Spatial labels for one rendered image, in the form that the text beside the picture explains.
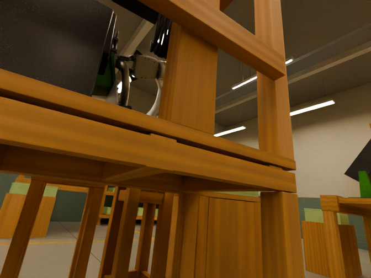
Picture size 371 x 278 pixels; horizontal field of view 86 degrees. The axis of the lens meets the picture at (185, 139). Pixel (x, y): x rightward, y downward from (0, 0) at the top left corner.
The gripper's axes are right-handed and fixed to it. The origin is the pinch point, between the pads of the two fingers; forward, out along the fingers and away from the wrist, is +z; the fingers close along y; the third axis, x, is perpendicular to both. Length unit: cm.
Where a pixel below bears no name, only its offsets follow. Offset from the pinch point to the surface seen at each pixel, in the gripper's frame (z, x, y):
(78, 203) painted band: -22, -348, -453
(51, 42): 24.2, 24.2, 6.4
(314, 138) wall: -704, -183, -160
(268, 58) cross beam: -41, 36, 18
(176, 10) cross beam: -4.5, 30.4, 21.9
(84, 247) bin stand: 13, 21, -87
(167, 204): -36, 11, -81
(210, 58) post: -17.1, 34.2, 12.7
